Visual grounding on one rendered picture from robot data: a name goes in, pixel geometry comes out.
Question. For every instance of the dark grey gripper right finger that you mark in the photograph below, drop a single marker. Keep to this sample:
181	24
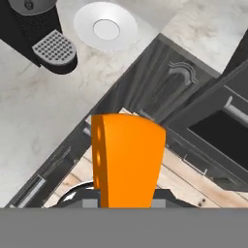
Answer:
159	203

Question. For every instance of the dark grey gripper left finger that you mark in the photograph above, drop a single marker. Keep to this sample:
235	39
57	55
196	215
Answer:
89	203

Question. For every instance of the orange cheese wedge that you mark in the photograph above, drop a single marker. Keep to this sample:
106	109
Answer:
129	161

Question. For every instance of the black round object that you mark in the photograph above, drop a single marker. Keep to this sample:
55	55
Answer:
79	188

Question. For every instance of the dark grey drawer front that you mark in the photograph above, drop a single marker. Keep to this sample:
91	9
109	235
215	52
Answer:
61	161

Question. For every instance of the dark grey oven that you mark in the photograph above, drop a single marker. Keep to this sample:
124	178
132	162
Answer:
219	139

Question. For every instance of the dark grey cupboard door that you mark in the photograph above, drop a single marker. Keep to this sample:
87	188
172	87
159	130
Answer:
155	84

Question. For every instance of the black coffee machine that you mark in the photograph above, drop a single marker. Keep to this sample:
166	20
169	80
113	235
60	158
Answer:
38	35

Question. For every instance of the white round plate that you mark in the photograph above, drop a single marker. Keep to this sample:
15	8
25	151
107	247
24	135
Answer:
106	27

